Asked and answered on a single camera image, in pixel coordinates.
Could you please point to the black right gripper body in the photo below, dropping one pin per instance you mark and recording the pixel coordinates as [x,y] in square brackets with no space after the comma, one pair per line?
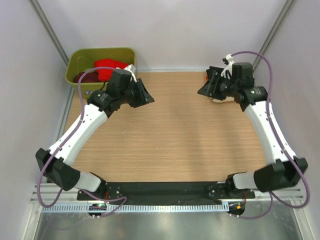
[228,86]

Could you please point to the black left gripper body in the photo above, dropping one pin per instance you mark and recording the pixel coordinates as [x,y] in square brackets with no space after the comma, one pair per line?
[132,95]

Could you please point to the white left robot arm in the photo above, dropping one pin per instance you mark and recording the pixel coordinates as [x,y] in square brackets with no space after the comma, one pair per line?
[56,162]

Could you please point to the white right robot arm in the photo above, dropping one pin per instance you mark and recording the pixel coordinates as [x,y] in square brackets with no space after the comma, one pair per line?
[283,169]

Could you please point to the folded beige t shirt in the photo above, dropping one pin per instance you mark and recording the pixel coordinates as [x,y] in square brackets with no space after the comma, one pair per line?
[226,100]

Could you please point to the red t shirt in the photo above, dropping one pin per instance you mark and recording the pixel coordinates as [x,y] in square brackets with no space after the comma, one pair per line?
[104,74]

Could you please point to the dark maroon t shirt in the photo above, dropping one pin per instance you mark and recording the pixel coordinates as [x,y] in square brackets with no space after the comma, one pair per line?
[91,77]

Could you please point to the olive green plastic bin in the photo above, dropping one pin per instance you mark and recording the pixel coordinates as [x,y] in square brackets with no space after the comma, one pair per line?
[83,60]

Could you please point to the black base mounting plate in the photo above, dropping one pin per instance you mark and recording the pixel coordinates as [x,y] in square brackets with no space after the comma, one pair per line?
[211,190]

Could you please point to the slotted grey cable duct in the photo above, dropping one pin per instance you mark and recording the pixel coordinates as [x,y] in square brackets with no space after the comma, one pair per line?
[90,207]

